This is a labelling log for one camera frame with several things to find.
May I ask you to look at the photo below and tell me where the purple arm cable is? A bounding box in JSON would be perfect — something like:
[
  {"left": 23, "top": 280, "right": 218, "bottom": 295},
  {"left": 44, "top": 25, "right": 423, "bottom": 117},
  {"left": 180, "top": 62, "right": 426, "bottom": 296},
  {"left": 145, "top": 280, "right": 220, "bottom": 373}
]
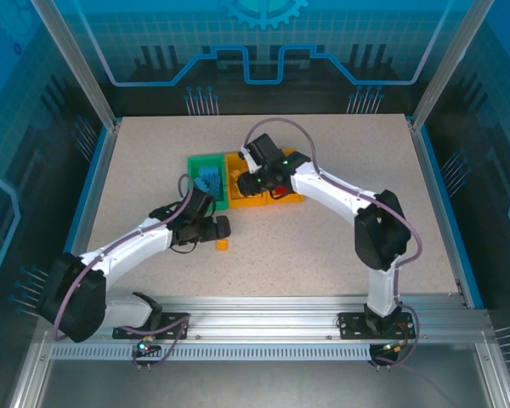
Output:
[
  {"left": 242, "top": 117, "right": 424, "bottom": 371},
  {"left": 50, "top": 173, "right": 196, "bottom": 371}
]

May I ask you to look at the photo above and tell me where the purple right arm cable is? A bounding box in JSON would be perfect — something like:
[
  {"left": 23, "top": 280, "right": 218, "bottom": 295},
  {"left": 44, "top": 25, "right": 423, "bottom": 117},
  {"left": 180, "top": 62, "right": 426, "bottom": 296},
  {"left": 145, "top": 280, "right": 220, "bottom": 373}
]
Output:
[{"left": 242, "top": 117, "right": 424, "bottom": 371}]

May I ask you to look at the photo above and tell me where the slotted grey cable duct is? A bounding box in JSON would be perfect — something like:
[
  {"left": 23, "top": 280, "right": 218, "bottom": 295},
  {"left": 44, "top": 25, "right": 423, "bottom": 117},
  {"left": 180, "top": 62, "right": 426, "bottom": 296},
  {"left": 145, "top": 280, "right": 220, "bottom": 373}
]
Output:
[{"left": 49, "top": 344, "right": 374, "bottom": 359}]

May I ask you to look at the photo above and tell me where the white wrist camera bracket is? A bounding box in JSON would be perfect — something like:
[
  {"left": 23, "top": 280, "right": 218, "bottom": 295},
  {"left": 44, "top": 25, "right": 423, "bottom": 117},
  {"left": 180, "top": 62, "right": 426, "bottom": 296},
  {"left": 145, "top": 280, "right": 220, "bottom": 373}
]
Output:
[{"left": 239, "top": 145, "right": 257, "bottom": 174}]

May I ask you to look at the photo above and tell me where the aluminium frame post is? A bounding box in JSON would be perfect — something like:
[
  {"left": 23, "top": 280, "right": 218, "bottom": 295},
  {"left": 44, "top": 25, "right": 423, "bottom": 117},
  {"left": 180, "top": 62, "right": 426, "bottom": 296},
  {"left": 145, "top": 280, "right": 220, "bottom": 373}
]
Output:
[
  {"left": 30, "top": 0, "right": 123, "bottom": 131},
  {"left": 409, "top": 0, "right": 482, "bottom": 132}
]

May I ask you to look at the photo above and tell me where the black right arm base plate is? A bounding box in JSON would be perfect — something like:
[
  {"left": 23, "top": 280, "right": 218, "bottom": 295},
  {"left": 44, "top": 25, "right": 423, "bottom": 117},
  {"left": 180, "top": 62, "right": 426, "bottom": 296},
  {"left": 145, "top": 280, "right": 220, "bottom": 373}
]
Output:
[{"left": 337, "top": 310, "right": 414, "bottom": 340}]

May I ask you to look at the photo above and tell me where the aluminium mounting rail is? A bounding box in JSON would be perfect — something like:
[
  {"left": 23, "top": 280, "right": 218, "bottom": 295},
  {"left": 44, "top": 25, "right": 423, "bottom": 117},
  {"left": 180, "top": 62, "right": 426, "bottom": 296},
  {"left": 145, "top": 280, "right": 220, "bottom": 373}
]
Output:
[{"left": 37, "top": 294, "right": 496, "bottom": 346}]

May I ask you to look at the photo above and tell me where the green plastic bin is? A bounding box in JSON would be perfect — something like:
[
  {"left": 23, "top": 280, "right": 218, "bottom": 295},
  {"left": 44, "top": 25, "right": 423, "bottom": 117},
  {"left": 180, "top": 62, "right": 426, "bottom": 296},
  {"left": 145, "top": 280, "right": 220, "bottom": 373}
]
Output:
[{"left": 186, "top": 152, "right": 231, "bottom": 213}]

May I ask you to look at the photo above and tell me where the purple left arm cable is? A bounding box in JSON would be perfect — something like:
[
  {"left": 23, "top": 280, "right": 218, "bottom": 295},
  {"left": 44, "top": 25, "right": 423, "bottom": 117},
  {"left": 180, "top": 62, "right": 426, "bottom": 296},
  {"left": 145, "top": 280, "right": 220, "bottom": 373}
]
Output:
[{"left": 50, "top": 173, "right": 196, "bottom": 371}]

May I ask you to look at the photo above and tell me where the blue table side rail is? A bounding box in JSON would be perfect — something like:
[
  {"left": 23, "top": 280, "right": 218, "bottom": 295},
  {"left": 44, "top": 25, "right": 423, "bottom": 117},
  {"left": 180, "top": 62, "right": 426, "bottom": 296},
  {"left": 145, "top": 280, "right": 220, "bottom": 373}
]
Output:
[
  {"left": 52, "top": 122, "right": 122, "bottom": 310},
  {"left": 411, "top": 122, "right": 486, "bottom": 310}
]

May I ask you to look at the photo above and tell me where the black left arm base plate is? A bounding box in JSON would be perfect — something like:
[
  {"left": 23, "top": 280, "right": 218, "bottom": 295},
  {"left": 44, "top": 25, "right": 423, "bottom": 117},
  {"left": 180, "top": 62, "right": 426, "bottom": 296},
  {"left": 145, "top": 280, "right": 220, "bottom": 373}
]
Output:
[{"left": 112, "top": 311, "right": 191, "bottom": 340}]

